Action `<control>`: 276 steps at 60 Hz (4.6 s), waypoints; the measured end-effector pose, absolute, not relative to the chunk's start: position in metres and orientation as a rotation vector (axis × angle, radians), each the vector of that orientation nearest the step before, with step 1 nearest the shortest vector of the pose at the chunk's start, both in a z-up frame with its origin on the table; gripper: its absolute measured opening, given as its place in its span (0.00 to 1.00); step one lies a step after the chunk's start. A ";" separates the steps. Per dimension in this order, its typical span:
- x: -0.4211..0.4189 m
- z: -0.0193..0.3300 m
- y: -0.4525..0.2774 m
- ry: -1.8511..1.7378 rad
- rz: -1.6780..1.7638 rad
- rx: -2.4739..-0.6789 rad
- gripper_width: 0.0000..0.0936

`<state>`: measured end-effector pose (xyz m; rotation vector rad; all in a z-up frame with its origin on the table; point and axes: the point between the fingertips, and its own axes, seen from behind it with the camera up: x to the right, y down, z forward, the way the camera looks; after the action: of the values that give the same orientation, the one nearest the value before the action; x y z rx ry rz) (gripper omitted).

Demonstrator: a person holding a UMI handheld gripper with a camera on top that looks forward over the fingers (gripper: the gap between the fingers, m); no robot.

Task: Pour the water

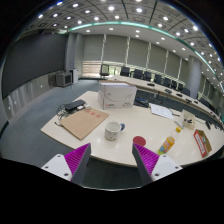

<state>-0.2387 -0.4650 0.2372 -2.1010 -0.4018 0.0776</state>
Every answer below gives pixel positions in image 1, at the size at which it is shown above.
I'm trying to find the white patterned ceramic mug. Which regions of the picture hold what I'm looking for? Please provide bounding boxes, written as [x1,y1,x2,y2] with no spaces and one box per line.
[104,122,125,141]

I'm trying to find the brown paper envelope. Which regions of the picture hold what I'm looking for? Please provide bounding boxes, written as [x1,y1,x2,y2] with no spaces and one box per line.
[60,108,109,140]

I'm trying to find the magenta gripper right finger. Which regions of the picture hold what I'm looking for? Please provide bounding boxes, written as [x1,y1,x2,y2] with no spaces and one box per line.
[132,143,159,185]

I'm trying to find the red and brown carton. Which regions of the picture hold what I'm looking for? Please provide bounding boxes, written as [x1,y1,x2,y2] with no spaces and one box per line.
[193,129,212,157]

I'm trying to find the orange drink plastic bottle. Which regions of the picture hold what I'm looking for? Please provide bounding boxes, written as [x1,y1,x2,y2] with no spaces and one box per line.
[158,126,182,155]

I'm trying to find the black power adapter device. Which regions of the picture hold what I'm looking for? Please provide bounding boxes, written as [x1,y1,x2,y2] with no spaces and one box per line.
[65,100,85,112]

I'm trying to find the small white card box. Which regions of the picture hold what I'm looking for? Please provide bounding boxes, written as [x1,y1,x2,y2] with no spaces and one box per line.
[182,110,195,130]

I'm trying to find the grey cabinet on wheels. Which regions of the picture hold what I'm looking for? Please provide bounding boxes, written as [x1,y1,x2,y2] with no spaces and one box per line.
[56,73,72,87]

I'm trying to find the black tangled cables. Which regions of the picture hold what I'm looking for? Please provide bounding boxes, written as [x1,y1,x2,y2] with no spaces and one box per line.
[54,103,73,127]

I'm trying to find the white cardboard box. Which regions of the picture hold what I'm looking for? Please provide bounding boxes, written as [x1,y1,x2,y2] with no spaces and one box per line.
[98,81,137,110]

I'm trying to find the red round coaster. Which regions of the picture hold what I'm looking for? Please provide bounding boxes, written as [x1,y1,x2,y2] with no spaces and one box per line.
[133,136,146,146]

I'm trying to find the white paper sheets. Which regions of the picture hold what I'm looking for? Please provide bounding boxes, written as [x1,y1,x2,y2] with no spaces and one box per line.
[150,104,173,120]

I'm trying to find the black office chair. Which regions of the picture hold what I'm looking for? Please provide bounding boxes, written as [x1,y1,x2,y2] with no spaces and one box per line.
[100,64,109,79]

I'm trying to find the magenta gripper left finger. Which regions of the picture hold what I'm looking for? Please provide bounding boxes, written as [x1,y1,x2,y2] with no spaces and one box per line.
[65,143,91,185]

